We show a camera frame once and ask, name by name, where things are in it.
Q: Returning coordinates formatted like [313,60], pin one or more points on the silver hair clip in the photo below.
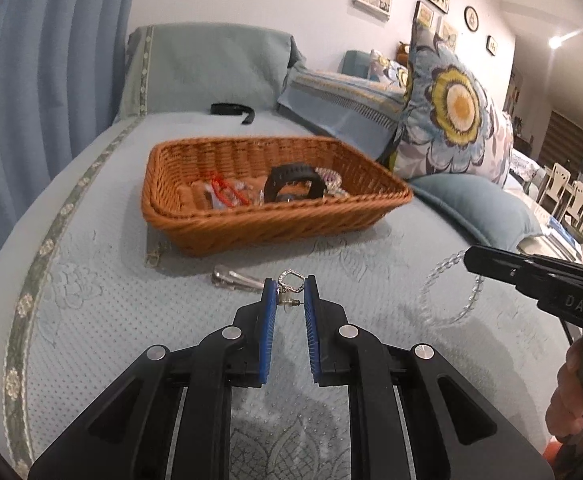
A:
[225,277]

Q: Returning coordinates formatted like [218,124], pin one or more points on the teal plain cushion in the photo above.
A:
[489,214]

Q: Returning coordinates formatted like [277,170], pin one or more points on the small dark framed picture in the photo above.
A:
[423,14]

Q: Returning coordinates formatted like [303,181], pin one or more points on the round wall clock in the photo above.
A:
[471,18]

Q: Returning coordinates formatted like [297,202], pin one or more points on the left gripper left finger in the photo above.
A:
[169,412]

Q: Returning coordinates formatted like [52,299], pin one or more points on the butterfly light framed picture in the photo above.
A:
[447,33]

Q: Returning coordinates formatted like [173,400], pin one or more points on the floral sunflower pillow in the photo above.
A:
[449,124]

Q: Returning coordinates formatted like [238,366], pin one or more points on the blue curtain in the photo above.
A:
[61,73]

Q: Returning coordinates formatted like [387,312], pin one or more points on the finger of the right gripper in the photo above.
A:
[506,267]

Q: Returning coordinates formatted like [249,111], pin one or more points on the gold zipper pull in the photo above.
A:
[154,252]

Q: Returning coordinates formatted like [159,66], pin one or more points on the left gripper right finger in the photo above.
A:
[411,414]

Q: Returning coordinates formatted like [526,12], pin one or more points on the silver charm earring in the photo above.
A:
[291,285]

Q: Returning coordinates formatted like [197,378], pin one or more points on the black wrist watch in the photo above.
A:
[295,181]

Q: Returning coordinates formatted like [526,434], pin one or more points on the brown wicker basket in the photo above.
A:
[210,195]

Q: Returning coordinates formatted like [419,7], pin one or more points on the small floral back pillow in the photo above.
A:
[386,71]

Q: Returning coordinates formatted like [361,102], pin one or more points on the right hand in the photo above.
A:
[564,416]

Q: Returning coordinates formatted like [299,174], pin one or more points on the tiny far framed picture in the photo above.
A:
[491,45]

